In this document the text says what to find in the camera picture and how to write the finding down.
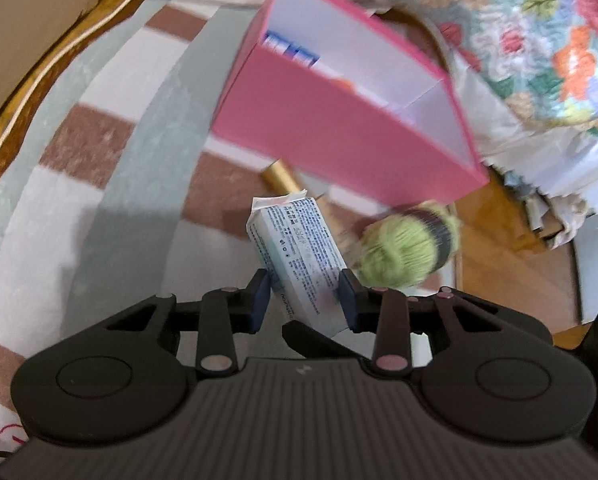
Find green yarn ball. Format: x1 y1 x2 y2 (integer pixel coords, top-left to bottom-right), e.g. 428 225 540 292
352 200 460 288

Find small white blue box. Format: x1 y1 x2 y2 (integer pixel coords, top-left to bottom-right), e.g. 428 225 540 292
246 191 347 337

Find foundation bottle gold cap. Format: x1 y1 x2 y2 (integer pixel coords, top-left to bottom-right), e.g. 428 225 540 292
261 159 305 195

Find blue wet wipes pack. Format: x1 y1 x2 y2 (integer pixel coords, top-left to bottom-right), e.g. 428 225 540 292
262 30 320 67

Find orange makeup sponge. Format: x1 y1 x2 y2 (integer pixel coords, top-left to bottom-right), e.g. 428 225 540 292
331 78 355 92

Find penguin pattern rug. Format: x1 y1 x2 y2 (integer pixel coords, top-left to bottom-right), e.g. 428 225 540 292
0 0 269 450

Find papers under bed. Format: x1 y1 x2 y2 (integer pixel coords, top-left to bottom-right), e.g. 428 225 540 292
499 171 590 250

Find pink cardboard box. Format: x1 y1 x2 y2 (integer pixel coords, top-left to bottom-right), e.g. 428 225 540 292
212 0 488 206

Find floral quilt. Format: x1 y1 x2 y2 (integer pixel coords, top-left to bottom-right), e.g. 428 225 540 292
323 0 598 134

